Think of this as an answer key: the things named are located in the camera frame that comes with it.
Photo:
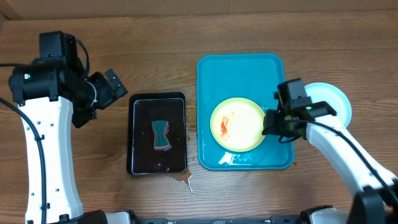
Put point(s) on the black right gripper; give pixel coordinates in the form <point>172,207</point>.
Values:
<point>273,118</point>

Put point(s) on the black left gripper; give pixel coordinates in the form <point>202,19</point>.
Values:
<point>107,97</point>

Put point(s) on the light blue plate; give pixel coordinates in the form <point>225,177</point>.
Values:
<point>320,91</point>

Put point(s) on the yellow plate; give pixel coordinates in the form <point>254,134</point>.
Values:
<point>237,124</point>

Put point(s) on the teal orange sponge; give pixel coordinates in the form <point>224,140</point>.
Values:
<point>160,129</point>

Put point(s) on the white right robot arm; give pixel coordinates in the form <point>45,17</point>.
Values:
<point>373,187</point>

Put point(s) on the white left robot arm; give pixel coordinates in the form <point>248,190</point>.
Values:
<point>51,98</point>

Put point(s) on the teal plastic serving tray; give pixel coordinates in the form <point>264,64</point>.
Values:
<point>251,76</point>

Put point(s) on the black water tray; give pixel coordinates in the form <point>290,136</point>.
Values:
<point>145,108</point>

